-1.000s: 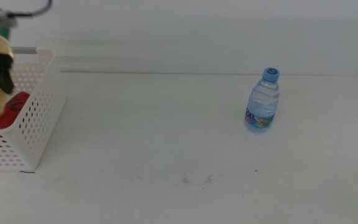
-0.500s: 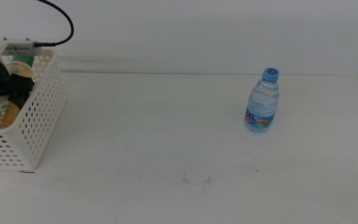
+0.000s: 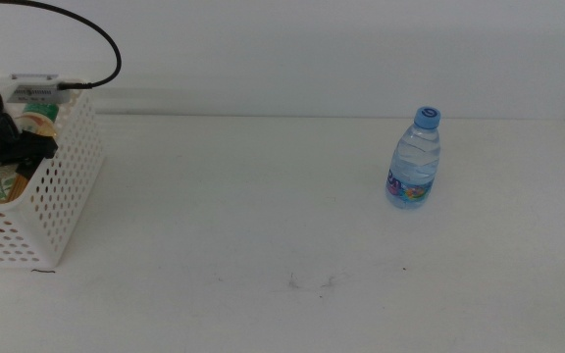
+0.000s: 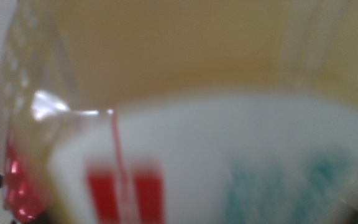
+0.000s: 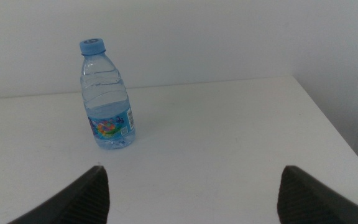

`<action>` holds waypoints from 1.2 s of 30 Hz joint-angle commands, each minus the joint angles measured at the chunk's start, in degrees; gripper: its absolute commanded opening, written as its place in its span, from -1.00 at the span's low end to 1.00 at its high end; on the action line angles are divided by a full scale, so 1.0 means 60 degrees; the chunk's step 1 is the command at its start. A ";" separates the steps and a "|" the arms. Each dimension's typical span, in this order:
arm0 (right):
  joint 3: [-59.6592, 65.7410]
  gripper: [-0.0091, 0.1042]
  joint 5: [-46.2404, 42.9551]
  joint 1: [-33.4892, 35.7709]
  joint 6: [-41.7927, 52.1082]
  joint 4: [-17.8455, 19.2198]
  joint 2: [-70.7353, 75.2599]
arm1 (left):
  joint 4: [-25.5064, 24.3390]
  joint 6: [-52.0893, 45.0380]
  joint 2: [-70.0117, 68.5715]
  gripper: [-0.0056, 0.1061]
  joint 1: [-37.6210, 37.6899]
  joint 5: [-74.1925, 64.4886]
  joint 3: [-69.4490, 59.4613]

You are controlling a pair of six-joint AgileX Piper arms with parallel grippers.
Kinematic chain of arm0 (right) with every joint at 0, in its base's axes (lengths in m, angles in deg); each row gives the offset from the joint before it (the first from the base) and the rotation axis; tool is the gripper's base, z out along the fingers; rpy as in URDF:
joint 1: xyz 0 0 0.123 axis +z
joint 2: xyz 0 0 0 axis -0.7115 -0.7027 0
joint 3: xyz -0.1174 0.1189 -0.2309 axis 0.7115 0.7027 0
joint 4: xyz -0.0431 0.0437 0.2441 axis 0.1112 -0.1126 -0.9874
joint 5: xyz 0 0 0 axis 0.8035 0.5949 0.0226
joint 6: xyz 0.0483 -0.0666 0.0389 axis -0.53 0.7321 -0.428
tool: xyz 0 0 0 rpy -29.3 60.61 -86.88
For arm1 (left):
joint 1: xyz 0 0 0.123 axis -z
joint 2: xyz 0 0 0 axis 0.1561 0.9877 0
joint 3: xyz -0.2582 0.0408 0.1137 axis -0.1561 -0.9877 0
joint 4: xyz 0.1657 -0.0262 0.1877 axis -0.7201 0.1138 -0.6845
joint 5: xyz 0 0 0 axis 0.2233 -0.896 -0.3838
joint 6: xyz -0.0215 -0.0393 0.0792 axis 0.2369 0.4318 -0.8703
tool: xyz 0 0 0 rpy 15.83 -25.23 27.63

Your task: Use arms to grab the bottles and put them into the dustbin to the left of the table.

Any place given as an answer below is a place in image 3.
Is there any yellow tea bottle green label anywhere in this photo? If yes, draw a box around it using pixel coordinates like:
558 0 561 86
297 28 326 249
0 101 61 205

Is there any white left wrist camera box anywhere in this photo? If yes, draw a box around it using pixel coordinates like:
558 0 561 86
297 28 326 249
6 80 76 106

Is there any clear water bottle blue cap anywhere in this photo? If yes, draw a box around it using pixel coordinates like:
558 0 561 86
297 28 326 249
385 106 442 211

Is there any white perforated plastic basket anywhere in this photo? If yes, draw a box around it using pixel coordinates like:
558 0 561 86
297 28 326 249
0 73 108 270

